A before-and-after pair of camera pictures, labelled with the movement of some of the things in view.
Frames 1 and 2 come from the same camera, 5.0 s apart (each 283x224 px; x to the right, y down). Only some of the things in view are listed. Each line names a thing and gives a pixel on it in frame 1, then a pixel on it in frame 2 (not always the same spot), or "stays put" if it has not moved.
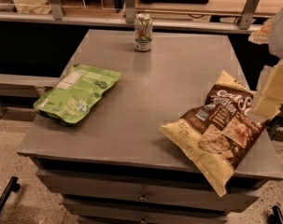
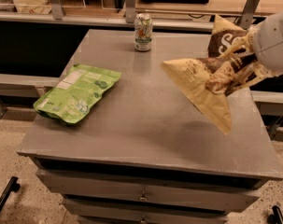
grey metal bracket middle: [130, 4] stays put
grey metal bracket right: [250, 7] stays put
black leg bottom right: [276, 217] stays put
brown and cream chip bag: [220, 133] to [231, 64]
